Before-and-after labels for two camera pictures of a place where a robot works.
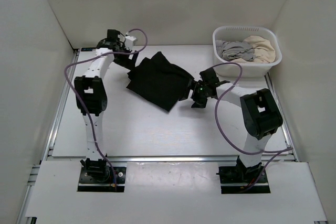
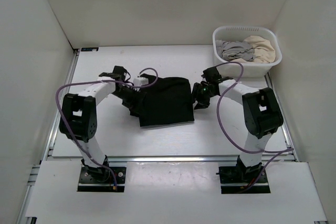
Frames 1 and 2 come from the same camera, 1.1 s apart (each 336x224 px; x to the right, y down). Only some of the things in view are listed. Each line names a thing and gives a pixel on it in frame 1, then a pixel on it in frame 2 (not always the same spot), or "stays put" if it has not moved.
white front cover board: [171, 189] stays put
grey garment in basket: [229, 50] stays put
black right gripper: [199, 103] stays put
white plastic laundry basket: [256, 49] stays put
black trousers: [158, 82] → [166, 100]
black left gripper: [128, 63] → [133, 104]
